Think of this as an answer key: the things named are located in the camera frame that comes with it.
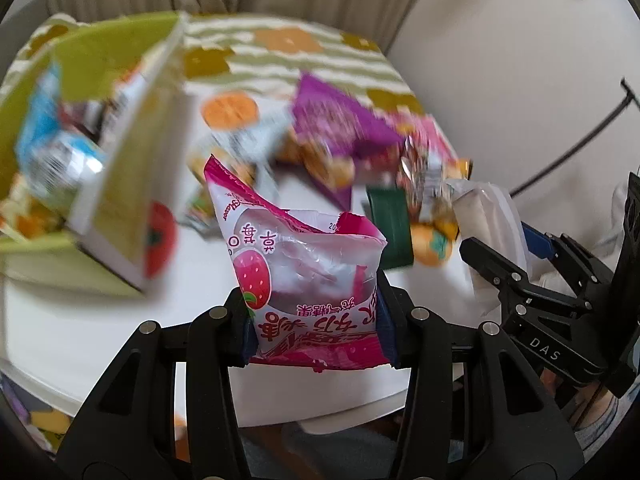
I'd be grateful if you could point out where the striped floral bedspread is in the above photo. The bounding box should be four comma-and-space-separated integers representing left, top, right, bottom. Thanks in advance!
1, 12, 423, 119

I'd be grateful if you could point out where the silver blue snack bag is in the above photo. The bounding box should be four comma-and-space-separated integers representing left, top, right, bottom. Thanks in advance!
15, 64, 105, 216

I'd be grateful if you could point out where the colourful barcode snack bag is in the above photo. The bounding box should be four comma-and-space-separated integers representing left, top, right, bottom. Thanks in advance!
396, 136, 459, 240

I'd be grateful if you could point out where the dark green snack bar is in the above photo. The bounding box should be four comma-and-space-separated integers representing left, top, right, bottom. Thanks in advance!
367, 186, 414, 270

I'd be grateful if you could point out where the silver grey snack packet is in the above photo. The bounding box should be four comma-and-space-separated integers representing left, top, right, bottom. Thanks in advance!
186, 108, 293, 200

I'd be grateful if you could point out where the white orange-print tray cloth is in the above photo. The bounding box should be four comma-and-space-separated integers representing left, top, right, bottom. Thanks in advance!
1, 84, 500, 434

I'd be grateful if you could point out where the purple snack packet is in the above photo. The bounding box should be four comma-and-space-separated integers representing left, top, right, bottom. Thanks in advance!
293, 73, 402, 159

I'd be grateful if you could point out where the green cardboard box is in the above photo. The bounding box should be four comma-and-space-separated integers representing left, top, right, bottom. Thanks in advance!
1, 13, 186, 296

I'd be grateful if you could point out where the pink strawberry candy bag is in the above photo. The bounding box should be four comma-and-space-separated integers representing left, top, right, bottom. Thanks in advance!
204, 157, 387, 370

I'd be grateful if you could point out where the cream white chip bag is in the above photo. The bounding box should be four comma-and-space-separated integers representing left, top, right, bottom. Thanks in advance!
444, 178, 528, 311

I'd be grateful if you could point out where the black cable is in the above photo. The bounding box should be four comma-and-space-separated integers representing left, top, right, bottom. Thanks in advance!
508, 78, 640, 198

